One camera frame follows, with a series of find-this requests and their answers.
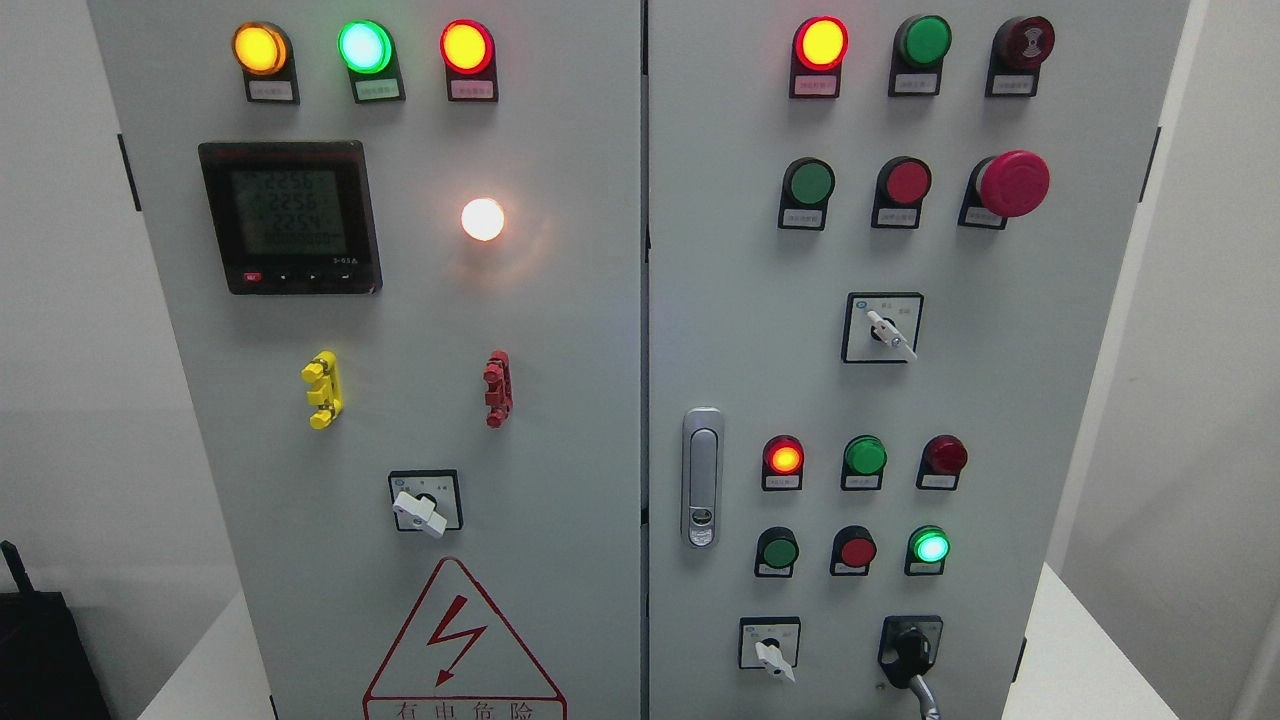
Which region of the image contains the black knob selector switch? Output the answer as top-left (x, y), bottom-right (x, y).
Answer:
top-left (878, 615), bottom-right (945, 689)

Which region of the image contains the red terminal connector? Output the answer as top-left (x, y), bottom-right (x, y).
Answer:
top-left (483, 348), bottom-right (515, 429)

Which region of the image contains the red lit indicator lower left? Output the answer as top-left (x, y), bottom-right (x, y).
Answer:
top-left (762, 436), bottom-right (805, 492)

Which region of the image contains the red lit indicator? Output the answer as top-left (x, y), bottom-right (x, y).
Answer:
top-left (762, 436), bottom-right (805, 492)
top-left (788, 15), bottom-right (850, 99)

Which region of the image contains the white glowing indicator light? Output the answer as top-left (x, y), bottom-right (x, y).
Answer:
top-left (460, 197), bottom-right (506, 242)

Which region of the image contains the green push button lower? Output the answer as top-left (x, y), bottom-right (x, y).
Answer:
top-left (753, 527), bottom-right (800, 578)

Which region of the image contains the green push button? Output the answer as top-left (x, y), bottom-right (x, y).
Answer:
top-left (753, 527), bottom-right (800, 578)
top-left (777, 156), bottom-right (835, 231)

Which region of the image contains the green push button upper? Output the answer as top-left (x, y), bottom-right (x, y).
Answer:
top-left (777, 156), bottom-right (835, 231)

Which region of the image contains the green indicator lower middle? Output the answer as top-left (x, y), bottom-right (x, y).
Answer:
top-left (840, 434), bottom-right (888, 491)

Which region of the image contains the left grey cabinet door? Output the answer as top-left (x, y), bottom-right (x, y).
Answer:
top-left (90, 1), bottom-right (643, 719)

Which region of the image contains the grey cabinet door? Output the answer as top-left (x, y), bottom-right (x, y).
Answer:
top-left (90, 1), bottom-right (643, 719)
top-left (646, 1), bottom-right (1189, 719)

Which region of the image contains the right grey cabinet door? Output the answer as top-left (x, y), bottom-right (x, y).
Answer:
top-left (646, 1), bottom-right (1189, 719)

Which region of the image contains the red push button lower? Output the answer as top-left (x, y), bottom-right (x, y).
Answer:
top-left (829, 525), bottom-right (877, 577)

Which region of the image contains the red push button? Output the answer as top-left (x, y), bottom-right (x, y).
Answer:
top-left (829, 525), bottom-right (877, 577)
top-left (870, 156), bottom-right (932, 231)

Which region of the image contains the yellow terminal connector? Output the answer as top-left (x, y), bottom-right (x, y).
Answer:
top-left (300, 350), bottom-right (346, 430)

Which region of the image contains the red push button upper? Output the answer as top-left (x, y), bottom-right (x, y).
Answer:
top-left (870, 156), bottom-right (932, 231)

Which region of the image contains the red indicator lower right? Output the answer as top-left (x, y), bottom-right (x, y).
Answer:
top-left (915, 434), bottom-right (969, 492)

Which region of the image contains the green illuminated button lower right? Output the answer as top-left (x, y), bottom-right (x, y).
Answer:
top-left (902, 524), bottom-right (951, 577)

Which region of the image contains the red lightning warning sticker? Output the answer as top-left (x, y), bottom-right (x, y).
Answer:
top-left (362, 557), bottom-right (568, 719)

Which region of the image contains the red ringed indicator light left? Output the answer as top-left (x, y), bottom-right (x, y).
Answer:
top-left (439, 18), bottom-right (499, 102)

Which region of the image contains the red lit indicator top right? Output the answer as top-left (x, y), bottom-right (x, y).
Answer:
top-left (788, 15), bottom-right (850, 99)

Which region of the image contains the black digital power meter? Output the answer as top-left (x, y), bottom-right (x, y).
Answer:
top-left (198, 140), bottom-right (381, 296)

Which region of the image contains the red emergency stop mushroom button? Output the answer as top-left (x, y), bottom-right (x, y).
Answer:
top-left (957, 149), bottom-right (1051, 231)

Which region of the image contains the green lit indicator light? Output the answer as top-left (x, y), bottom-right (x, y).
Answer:
top-left (335, 19), bottom-right (406, 104)

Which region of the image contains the green indicator top right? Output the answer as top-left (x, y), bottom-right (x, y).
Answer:
top-left (887, 14), bottom-right (954, 97)

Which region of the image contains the yellow indicator light top left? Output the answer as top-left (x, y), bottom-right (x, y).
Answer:
top-left (232, 20), bottom-right (300, 105)

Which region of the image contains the dark red buzzer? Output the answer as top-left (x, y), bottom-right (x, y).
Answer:
top-left (986, 15), bottom-right (1056, 97)

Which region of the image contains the black device with antenna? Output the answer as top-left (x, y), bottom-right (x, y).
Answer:
top-left (1, 541), bottom-right (111, 719)

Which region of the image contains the silver door handle lock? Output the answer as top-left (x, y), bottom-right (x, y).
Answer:
top-left (681, 407), bottom-right (724, 550)

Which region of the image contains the upper right white selector switch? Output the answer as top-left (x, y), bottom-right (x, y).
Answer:
top-left (841, 291), bottom-right (924, 364)

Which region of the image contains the white selector switch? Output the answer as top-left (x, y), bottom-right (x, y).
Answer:
top-left (388, 469), bottom-right (465, 539)
top-left (841, 291), bottom-right (924, 364)
top-left (739, 616), bottom-right (803, 683)

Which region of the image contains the left white selector switch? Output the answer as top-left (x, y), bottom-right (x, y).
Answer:
top-left (388, 469), bottom-right (465, 539)

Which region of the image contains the lower white selector switch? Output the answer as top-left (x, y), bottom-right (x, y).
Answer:
top-left (739, 616), bottom-right (803, 683)

